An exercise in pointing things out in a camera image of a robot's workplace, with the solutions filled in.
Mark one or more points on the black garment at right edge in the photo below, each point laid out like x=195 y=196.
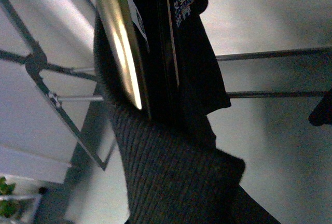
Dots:
x=321 y=115

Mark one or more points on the black t-shirt with white print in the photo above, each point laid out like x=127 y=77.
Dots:
x=201 y=89

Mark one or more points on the grey metal clothes rack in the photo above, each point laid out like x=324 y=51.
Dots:
x=62 y=31

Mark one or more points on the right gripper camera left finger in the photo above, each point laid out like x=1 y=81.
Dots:
x=119 y=28

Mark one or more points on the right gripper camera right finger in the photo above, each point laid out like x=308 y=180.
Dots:
x=169 y=52

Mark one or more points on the dark ribbed knit sweater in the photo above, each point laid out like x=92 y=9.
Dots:
x=169 y=177

